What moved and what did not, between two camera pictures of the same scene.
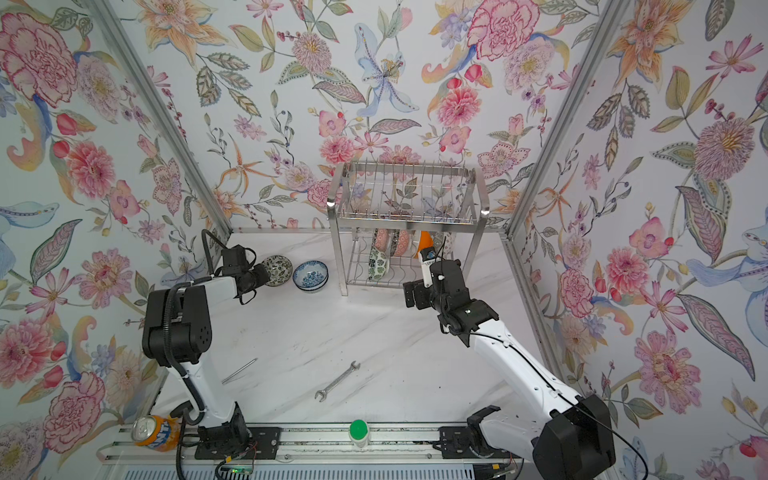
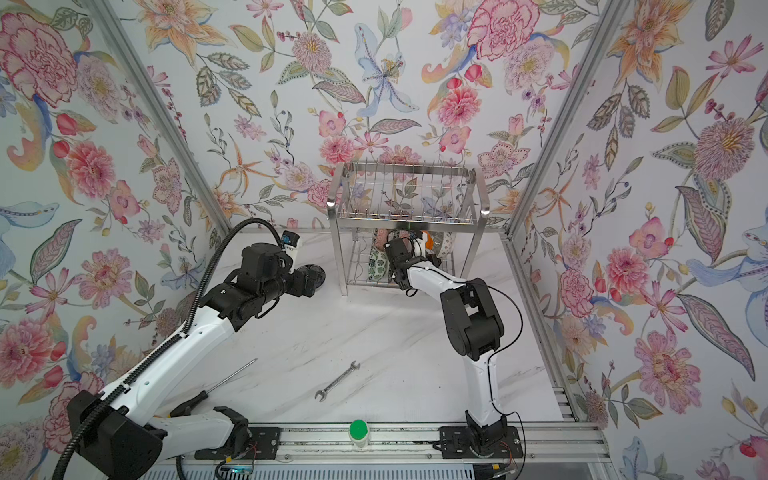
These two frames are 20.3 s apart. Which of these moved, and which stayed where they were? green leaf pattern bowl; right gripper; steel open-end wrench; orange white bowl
Moved: right gripper
Stayed: orange white bowl; green leaf pattern bowl; steel open-end wrench
